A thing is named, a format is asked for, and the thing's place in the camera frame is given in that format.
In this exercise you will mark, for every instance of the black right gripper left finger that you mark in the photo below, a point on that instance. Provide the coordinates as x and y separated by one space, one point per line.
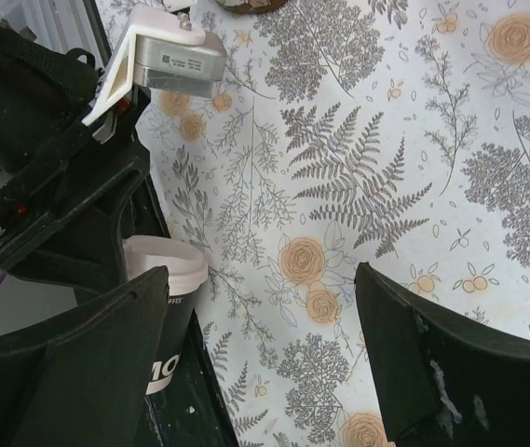
79 379

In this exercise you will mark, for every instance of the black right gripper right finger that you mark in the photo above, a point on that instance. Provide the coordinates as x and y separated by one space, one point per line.
441 379

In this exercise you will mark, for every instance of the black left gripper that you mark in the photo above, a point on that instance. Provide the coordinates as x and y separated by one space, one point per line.
62 204

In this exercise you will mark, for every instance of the black single paper cup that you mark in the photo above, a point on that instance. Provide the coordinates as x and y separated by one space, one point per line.
174 328

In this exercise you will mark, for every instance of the white plastic cup lid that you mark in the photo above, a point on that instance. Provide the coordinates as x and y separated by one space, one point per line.
187 266

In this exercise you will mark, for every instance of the floral patterned table mat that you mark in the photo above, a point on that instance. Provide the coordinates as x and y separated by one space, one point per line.
395 133

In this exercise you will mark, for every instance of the cream crumpled napkin bundle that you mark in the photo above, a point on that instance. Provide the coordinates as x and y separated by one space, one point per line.
250 6

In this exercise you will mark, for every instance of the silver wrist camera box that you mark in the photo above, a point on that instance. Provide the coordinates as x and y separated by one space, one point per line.
160 50

